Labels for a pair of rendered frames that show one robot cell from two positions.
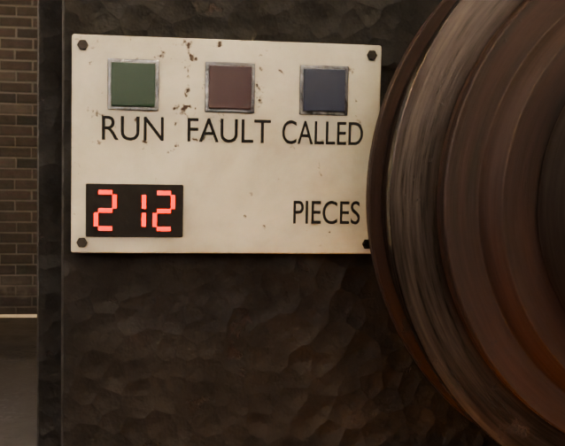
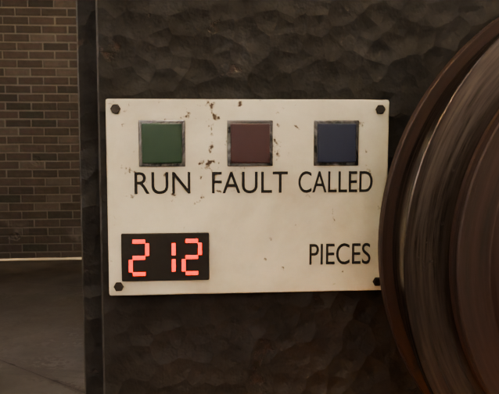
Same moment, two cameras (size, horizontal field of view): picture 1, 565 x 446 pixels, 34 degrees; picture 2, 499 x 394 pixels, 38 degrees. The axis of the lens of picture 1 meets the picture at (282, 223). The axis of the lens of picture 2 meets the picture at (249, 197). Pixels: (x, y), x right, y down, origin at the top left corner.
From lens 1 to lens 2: 15 cm
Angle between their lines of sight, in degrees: 4
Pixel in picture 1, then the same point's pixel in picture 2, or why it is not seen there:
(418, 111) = (430, 177)
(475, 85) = (486, 154)
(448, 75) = (459, 142)
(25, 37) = not seen: hidden behind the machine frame
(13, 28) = not seen: hidden behind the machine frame
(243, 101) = (262, 155)
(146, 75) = (174, 135)
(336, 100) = (348, 152)
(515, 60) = not seen: outside the picture
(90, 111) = (123, 169)
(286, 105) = (302, 158)
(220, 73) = (241, 130)
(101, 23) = (132, 86)
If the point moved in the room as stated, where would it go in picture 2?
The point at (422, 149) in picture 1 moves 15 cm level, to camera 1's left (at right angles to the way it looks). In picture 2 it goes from (435, 213) to (237, 212)
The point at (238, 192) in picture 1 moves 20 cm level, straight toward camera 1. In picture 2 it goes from (259, 238) to (260, 285)
